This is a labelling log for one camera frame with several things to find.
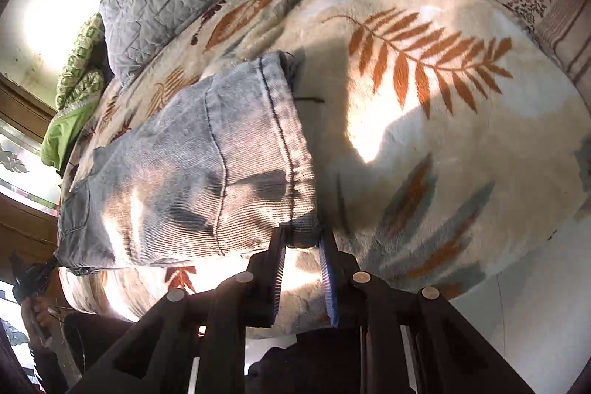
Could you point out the light blue denim pants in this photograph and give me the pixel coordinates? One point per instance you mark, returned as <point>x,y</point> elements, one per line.
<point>184,168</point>

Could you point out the patterned glass window pane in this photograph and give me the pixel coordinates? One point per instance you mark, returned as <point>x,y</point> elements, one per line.
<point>23,163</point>

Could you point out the wooden window frame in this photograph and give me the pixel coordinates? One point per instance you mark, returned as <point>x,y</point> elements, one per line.
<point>23,232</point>

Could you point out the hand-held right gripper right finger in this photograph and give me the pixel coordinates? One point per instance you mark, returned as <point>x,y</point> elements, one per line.
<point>328,283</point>

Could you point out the green patterned quilt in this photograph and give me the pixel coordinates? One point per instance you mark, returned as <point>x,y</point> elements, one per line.
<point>78,66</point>

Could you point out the person's left hand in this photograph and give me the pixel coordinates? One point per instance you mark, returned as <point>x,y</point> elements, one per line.
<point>39,313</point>

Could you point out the cream leaf print blanket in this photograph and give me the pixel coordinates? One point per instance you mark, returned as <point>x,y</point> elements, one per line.
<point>415,135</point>

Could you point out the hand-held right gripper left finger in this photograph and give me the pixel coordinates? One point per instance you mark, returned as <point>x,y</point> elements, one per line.
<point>279,283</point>

